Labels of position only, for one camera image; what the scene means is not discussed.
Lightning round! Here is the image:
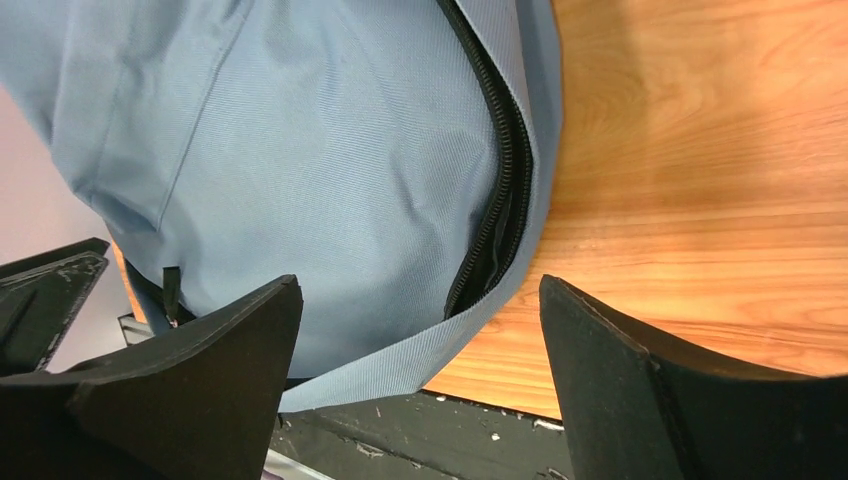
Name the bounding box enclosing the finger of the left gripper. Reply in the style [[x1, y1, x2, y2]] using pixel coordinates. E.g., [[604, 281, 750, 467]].
[[1, 237, 109, 377]]

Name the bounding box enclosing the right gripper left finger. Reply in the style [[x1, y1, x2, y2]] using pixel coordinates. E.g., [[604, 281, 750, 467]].
[[1, 275, 303, 479]]

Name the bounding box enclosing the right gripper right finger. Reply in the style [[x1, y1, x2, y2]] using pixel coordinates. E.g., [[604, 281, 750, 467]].
[[539, 275, 847, 479]]

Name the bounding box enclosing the blue-grey fabric backpack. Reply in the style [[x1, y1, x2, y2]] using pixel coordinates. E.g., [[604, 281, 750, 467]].
[[1, 1, 563, 412]]

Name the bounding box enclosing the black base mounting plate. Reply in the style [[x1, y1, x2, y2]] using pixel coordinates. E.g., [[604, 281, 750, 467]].
[[270, 392, 576, 479]]

